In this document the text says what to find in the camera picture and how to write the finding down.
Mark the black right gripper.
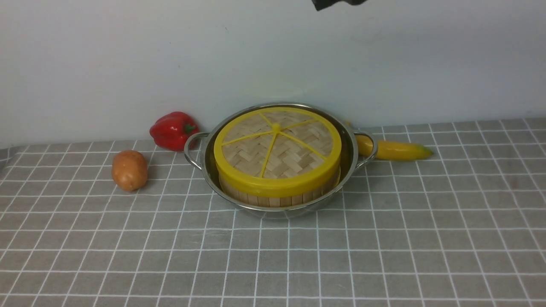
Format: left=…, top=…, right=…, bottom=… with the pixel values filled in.
left=311, top=0, right=368, bottom=11

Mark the yellow bamboo steamer lid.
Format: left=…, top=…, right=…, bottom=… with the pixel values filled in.
left=213, top=107, right=343, bottom=202

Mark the yellow bamboo steamer basket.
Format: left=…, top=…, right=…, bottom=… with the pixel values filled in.
left=218, top=168, right=341, bottom=208

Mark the stainless steel pot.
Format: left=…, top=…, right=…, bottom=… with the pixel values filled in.
left=183, top=103, right=379, bottom=218

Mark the yellow banana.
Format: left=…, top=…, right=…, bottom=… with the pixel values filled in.
left=355, top=135, right=434, bottom=161

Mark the red bell pepper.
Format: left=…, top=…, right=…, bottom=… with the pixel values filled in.
left=149, top=111, right=200, bottom=152

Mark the brown potato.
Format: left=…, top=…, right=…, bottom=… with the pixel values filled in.
left=111, top=150, right=148, bottom=192

